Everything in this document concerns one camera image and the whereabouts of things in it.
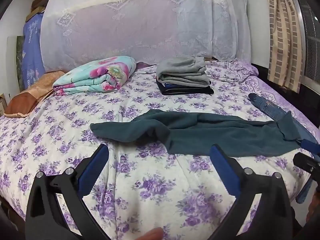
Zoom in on brown orange pillow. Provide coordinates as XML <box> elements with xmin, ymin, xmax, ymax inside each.
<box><xmin>4</xmin><ymin>70</ymin><xmax>65</xmax><ymax>118</ymax></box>

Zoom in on person's hand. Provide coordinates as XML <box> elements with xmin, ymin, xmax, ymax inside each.
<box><xmin>137</xmin><ymin>227</ymin><xmax>164</xmax><ymax>240</ymax></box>

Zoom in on beige brick pattern curtain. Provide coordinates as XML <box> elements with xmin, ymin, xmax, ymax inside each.
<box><xmin>267</xmin><ymin>0</ymin><xmax>303</xmax><ymax>93</ymax></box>

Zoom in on blue denim jeans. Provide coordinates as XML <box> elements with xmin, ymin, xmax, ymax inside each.
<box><xmin>248</xmin><ymin>93</ymin><xmax>319</xmax><ymax>204</ymax></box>

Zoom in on dark teal fleece pants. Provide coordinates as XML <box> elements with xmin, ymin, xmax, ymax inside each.
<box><xmin>90</xmin><ymin>109</ymin><xmax>302</xmax><ymax>158</ymax></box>

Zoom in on folded floral turquoise quilt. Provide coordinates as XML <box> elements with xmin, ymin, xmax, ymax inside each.
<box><xmin>53</xmin><ymin>56</ymin><xmax>137</xmax><ymax>95</ymax></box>

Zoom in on folded black garment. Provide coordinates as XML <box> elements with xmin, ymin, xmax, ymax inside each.
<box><xmin>156</xmin><ymin>76</ymin><xmax>214</xmax><ymax>95</ymax></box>

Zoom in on purple floral bedspread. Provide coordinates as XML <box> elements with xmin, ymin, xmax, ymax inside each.
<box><xmin>1</xmin><ymin>61</ymin><xmax>319</xmax><ymax>239</ymax></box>

